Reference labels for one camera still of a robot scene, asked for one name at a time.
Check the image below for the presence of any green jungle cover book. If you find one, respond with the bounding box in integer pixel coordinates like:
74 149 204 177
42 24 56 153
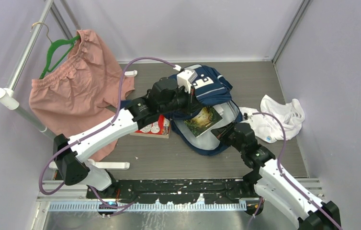
183 106 223 138

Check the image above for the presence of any metal clothes rack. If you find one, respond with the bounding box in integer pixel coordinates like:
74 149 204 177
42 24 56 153
0 0 138 171

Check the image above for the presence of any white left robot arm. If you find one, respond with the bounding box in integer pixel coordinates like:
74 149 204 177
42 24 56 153
53 75 204 198

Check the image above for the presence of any white cloth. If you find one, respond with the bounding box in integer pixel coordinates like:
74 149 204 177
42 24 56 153
239 95 305 143

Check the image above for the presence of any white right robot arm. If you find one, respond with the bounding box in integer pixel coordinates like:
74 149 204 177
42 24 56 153
211 122 342 230

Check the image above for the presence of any green clothes hanger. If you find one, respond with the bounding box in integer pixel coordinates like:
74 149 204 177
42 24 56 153
30 21 81 79

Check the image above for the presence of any navy blue student backpack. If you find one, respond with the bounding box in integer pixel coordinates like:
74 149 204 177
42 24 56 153
165 64 243 156

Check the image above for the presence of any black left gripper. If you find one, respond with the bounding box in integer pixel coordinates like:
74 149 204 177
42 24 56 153
158 83 203 115

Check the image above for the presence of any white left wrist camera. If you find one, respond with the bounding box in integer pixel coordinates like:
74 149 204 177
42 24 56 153
173 65 197 93

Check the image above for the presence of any white slotted cable duct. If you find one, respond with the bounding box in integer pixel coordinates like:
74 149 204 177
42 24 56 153
48 201 247 212

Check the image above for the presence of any pink cloth garment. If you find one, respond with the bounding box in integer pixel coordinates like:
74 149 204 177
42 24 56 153
28 28 136 161

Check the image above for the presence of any red cover book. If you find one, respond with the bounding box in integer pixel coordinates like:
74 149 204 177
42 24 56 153
130 115 170 138

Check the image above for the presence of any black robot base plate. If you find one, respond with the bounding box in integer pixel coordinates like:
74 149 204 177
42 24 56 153
98 178 265 205

